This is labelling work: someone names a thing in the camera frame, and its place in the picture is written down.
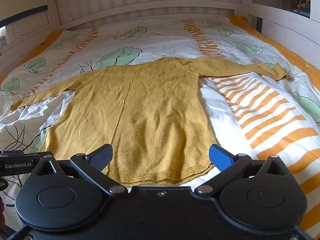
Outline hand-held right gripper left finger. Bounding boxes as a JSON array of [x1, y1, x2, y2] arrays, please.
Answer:
[[30, 144, 127, 197]]

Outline yellow knit sweater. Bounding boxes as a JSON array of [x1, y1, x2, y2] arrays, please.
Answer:
[[10, 57, 292, 187]]

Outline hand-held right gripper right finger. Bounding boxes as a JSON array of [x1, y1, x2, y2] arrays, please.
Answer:
[[194, 144, 291, 196]]

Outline white leaf print duvet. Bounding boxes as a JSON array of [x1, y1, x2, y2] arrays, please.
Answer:
[[0, 16, 320, 230]]

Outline white wooden bed frame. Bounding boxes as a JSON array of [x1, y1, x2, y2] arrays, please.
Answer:
[[0, 0, 320, 79]]

